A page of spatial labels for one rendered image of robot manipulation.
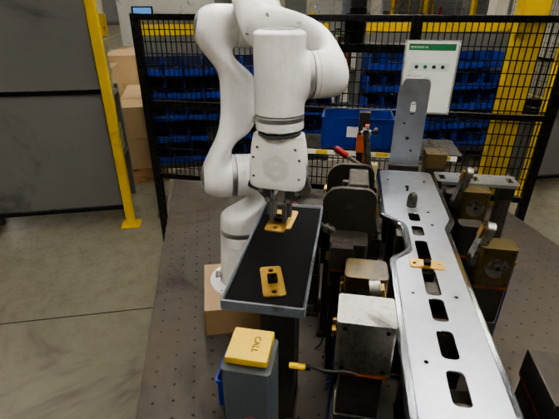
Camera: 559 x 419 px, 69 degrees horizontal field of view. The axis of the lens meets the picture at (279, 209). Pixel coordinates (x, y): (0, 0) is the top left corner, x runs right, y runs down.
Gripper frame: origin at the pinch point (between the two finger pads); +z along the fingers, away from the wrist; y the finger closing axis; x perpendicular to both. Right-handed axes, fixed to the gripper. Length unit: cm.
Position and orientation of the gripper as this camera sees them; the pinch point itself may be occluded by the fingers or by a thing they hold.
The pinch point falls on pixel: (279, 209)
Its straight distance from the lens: 77.4
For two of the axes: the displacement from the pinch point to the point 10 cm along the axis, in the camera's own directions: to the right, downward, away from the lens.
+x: 2.5, -4.4, 8.6
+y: 9.7, 1.2, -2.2
